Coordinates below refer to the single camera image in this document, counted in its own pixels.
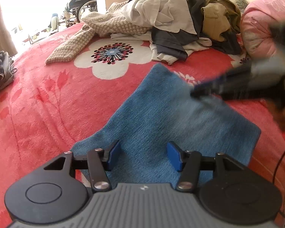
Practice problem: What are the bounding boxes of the blue denim jeans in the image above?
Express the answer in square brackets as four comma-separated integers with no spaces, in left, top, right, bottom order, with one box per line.
[72,64,261,185]

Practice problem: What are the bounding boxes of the pink quilted pillow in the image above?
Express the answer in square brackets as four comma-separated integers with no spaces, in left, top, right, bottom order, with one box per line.
[240,0,285,58]

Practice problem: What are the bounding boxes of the pink floral bed blanket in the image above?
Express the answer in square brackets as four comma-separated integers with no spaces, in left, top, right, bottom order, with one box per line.
[0,23,285,227]

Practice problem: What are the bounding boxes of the white cloth under pile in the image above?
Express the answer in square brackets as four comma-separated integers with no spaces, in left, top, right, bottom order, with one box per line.
[110,30,212,65]

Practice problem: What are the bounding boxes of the khaki olive jacket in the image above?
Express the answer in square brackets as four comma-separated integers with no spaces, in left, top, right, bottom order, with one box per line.
[201,0,241,42]

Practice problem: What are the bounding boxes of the dark grey garment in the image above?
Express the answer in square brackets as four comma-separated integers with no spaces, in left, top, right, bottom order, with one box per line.
[128,0,241,55]

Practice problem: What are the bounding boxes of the light grey shirt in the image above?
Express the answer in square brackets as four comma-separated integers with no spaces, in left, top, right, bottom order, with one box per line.
[121,0,197,35]

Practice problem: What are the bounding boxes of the plaid checkered garment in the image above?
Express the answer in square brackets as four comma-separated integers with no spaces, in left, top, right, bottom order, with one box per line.
[0,51,17,91]

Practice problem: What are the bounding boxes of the beige knit sweater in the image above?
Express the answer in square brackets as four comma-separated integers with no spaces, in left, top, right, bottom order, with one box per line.
[45,1,151,65]

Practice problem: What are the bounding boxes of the wheelchair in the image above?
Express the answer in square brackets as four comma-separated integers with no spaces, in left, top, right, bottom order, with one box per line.
[62,0,97,28]

